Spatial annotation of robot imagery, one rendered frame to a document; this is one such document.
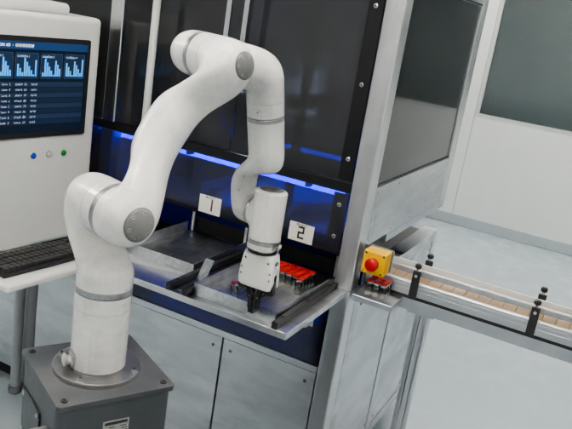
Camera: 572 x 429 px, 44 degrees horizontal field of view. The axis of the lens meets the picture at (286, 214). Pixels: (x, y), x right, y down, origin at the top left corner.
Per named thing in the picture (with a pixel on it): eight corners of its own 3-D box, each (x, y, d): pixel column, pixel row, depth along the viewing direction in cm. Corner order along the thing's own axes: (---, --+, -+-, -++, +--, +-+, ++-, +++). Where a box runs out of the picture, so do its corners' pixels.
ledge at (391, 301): (367, 287, 229) (368, 282, 229) (404, 299, 224) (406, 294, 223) (351, 299, 217) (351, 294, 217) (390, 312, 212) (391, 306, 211)
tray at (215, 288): (254, 265, 227) (255, 254, 226) (327, 289, 216) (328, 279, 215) (192, 294, 197) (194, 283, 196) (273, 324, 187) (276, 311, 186)
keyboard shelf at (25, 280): (65, 238, 253) (65, 231, 252) (122, 262, 239) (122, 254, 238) (-52, 265, 215) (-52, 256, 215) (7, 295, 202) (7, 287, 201)
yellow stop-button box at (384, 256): (368, 265, 220) (373, 243, 218) (390, 271, 217) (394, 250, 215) (359, 271, 213) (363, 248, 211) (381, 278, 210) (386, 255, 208)
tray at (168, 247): (186, 230, 251) (187, 220, 250) (249, 250, 240) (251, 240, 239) (123, 251, 221) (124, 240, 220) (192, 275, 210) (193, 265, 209)
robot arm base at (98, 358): (68, 397, 144) (75, 313, 139) (40, 353, 158) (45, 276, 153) (155, 380, 155) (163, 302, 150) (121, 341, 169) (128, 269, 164)
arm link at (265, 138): (220, 109, 174) (225, 220, 186) (264, 122, 163) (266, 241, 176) (248, 101, 179) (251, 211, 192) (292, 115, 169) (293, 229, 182)
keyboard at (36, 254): (78, 240, 245) (78, 233, 245) (106, 252, 239) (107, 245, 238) (-26, 264, 212) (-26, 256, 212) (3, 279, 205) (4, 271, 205)
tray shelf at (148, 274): (174, 231, 253) (174, 225, 253) (354, 289, 225) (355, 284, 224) (79, 263, 211) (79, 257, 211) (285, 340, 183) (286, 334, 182)
